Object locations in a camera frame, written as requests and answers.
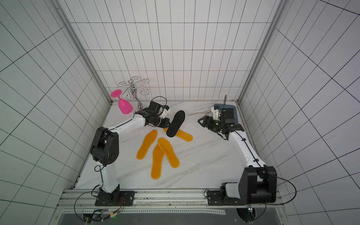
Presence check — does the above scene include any yellow insole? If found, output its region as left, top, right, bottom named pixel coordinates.
left=157, top=137, right=180, bottom=168
left=151, top=144, right=165, bottom=180
left=175, top=129, right=193, bottom=142
left=136, top=129, right=158, bottom=160

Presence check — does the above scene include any black insole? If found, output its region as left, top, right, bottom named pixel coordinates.
left=166, top=110, right=185, bottom=137

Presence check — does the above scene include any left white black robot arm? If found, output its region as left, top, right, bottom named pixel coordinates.
left=90, top=101, right=170, bottom=206

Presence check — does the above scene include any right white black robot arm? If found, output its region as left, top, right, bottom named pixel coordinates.
left=198, top=106, right=277, bottom=205

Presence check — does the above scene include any blue storage box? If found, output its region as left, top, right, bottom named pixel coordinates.
left=213, top=104, right=239, bottom=124

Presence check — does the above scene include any pink plastic wine glass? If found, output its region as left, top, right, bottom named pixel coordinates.
left=111, top=90, right=133, bottom=114

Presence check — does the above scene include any yellow insole bottom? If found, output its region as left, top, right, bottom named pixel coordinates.
left=151, top=144, right=165, bottom=180

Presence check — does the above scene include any silver metal glass rack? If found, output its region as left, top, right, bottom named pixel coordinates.
left=118, top=76, right=150, bottom=111

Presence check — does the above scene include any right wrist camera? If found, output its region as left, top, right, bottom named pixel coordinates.
left=211, top=108, right=221, bottom=120

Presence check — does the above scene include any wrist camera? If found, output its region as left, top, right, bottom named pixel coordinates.
left=211, top=108, right=221, bottom=120
left=160, top=105, right=171, bottom=118

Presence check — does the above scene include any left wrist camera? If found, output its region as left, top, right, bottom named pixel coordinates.
left=160, top=105, right=171, bottom=118

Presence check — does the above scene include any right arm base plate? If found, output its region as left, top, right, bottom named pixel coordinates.
left=204, top=189, right=242, bottom=206

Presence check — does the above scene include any aluminium mounting rail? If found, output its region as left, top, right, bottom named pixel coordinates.
left=55, top=189, right=281, bottom=218

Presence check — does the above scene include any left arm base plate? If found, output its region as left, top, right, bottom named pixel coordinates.
left=95, top=190, right=135, bottom=207

